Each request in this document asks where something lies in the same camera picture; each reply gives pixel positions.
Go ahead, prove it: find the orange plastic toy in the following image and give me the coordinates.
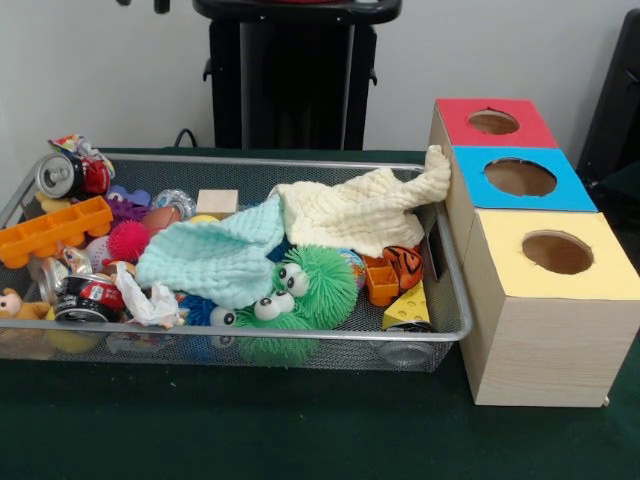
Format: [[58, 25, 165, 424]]
[[0, 196, 114, 269]]

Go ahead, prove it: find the wooden box with three holes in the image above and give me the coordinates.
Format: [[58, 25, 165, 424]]
[[427, 97, 640, 408]]

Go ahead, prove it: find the large green spiky ball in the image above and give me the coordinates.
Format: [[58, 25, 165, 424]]
[[275, 243, 359, 329]]

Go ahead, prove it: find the orange tiger plush toy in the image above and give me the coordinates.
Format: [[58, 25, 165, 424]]
[[383, 245, 425, 293]]

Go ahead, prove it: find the pink spiky ball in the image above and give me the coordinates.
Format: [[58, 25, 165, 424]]
[[107, 220, 152, 264]]

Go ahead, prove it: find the shallow clear mesh bin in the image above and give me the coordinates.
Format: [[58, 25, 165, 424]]
[[0, 152, 474, 373]]

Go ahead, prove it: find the mint green muslin cloth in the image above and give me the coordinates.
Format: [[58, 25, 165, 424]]
[[135, 195, 288, 311]]

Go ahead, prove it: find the yellow cheese wedge toy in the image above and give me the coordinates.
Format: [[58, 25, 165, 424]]
[[382, 280, 432, 331]]

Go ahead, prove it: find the orange toy block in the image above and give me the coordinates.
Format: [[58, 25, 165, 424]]
[[362, 255, 401, 306]]

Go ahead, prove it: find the red and black soda can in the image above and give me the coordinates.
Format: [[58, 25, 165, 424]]
[[53, 274, 126, 325]]

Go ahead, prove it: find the cream muslin cloth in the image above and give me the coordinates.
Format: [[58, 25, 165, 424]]
[[275, 145, 453, 259]]

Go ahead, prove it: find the small wooden cube block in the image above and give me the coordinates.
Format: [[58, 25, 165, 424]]
[[196, 189, 240, 215]]

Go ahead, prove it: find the small green spiky ball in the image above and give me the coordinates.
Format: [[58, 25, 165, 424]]
[[233, 292, 311, 366]]

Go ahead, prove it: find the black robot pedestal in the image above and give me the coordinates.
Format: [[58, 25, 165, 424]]
[[203, 15, 379, 151]]

